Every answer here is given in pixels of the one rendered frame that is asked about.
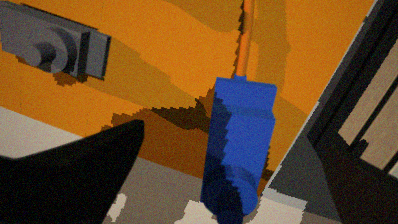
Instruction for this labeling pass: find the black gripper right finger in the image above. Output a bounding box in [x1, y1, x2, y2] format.
[322, 145, 398, 224]

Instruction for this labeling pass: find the orange flat panel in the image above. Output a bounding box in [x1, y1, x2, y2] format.
[0, 0, 374, 198]

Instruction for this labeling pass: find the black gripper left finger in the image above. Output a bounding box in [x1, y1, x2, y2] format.
[0, 119, 144, 224]

